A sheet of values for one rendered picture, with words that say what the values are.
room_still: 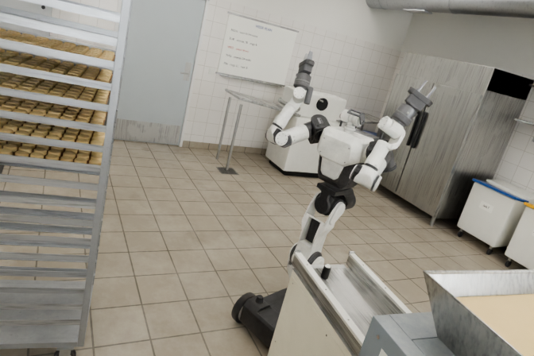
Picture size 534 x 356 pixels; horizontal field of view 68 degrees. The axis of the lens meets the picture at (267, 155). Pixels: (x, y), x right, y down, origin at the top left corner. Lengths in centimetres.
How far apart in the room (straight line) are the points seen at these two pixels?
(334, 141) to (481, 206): 346
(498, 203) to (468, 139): 81
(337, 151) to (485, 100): 339
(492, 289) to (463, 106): 422
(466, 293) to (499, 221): 416
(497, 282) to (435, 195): 423
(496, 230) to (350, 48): 345
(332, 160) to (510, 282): 115
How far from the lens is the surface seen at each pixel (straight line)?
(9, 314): 252
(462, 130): 528
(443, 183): 538
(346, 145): 211
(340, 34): 666
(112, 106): 176
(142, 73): 558
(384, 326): 105
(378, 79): 730
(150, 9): 552
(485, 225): 538
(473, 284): 118
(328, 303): 160
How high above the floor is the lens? 174
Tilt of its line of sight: 16 degrees down
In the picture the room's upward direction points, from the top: 14 degrees clockwise
